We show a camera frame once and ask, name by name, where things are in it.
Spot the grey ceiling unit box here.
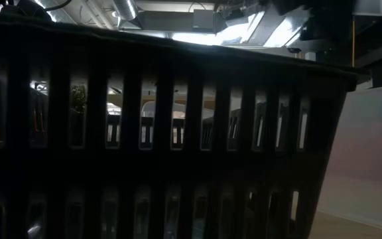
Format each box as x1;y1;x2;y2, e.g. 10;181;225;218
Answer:
192;9;216;30

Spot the orange hanging cable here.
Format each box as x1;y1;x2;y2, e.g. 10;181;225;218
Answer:
351;16;357;68

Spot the large black slotted plastic basket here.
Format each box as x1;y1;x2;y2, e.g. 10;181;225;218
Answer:
0;9;359;239

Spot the small translucent plastic bin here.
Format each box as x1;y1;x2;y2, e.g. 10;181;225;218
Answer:
315;82;382;235

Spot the silver round ceiling duct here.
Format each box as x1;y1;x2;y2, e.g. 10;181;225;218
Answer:
112;0;139;21

